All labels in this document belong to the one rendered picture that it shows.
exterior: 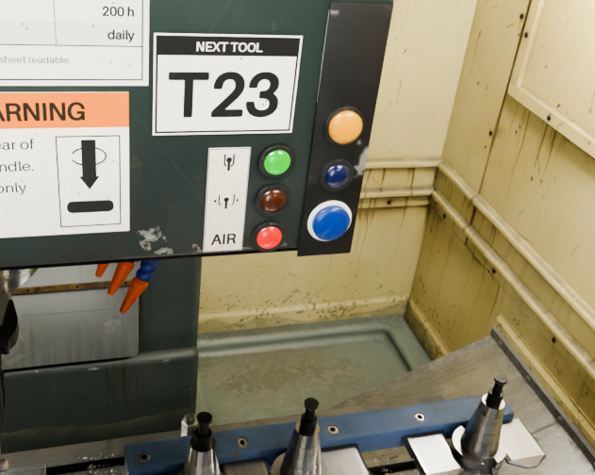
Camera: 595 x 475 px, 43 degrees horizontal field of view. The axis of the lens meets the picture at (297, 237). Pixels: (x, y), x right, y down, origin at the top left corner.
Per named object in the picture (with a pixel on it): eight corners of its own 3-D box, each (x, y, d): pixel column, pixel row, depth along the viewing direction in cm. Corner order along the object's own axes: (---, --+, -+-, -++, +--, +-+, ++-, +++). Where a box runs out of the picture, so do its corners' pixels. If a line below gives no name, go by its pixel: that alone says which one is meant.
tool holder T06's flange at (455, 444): (486, 436, 94) (491, 421, 93) (509, 475, 89) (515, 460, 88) (439, 442, 92) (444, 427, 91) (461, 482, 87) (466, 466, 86)
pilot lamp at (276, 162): (290, 176, 56) (294, 149, 54) (261, 177, 55) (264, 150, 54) (289, 172, 56) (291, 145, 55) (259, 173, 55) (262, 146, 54)
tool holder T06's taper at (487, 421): (487, 427, 92) (502, 385, 88) (504, 455, 88) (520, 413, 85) (454, 432, 90) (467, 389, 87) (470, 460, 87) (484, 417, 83)
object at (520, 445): (551, 466, 90) (553, 461, 89) (512, 473, 88) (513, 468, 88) (520, 423, 95) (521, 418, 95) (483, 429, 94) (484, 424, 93)
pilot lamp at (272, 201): (287, 214, 57) (289, 188, 56) (257, 216, 57) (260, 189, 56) (284, 210, 58) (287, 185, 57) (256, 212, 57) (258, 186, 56)
